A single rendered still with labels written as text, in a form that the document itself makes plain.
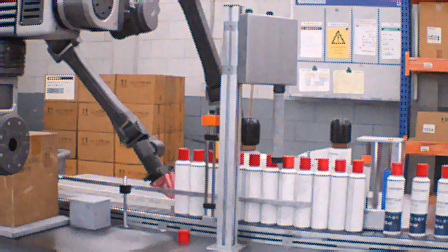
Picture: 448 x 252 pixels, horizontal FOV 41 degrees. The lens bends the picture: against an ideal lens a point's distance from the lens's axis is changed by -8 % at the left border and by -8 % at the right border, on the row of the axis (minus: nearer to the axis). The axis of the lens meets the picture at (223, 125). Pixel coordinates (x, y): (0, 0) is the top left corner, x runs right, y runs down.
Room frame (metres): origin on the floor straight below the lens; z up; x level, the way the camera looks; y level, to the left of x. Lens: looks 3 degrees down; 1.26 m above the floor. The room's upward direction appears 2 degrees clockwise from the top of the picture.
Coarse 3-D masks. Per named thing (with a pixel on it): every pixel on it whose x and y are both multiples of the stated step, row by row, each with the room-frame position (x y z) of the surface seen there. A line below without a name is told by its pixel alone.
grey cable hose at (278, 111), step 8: (280, 88) 1.71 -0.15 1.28; (280, 96) 1.71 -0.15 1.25; (280, 104) 1.71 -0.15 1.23; (280, 112) 1.71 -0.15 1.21; (272, 120) 1.72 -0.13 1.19; (280, 120) 1.71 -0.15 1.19; (272, 128) 1.72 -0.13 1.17; (280, 128) 1.71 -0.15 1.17; (272, 136) 1.72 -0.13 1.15; (280, 136) 1.71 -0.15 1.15; (272, 144) 1.72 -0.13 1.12; (280, 144) 1.71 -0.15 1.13; (272, 152) 1.71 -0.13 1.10; (280, 152) 1.71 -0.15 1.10; (272, 160) 1.71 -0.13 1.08; (280, 160) 1.71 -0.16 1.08
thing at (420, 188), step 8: (416, 168) 1.65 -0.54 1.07; (424, 168) 1.63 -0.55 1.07; (416, 176) 1.65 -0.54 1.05; (424, 176) 1.63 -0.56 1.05; (416, 184) 1.63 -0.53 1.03; (424, 184) 1.62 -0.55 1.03; (416, 192) 1.63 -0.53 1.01; (424, 192) 1.62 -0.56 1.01; (416, 200) 1.63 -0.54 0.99; (424, 200) 1.63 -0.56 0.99; (416, 208) 1.63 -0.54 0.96; (424, 208) 1.63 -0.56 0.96; (416, 216) 1.63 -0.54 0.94; (424, 216) 1.63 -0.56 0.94; (416, 224) 1.63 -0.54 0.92; (424, 224) 1.63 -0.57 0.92; (408, 232) 1.65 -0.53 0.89; (416, 232) 1.63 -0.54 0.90; (424, 232) 1.63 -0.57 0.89
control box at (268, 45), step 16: (240, 16) 1.70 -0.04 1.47; (256, 16) 1.69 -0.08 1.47; (272, 16) 1.71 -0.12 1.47; (240, 32) 1.70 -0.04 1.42; (256, 32) 1.69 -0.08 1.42; (272, 32) 1.71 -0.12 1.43; (288, 32) 1.74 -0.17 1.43; (240, 48) 1.70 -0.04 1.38; (256, 48) 1.69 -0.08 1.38; (272, 48) 1.71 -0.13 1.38; (288, 48) 1.74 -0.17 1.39; (240, 64) 1.70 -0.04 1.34; (256, 64) 1.69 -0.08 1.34; (272, 64) 1.71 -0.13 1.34; (288, 64) 1.74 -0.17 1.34; (240, 80) 1.70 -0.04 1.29; (256, 80) 1.69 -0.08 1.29; (272, 80) 1.71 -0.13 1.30; (288, 80) 1.74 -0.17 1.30
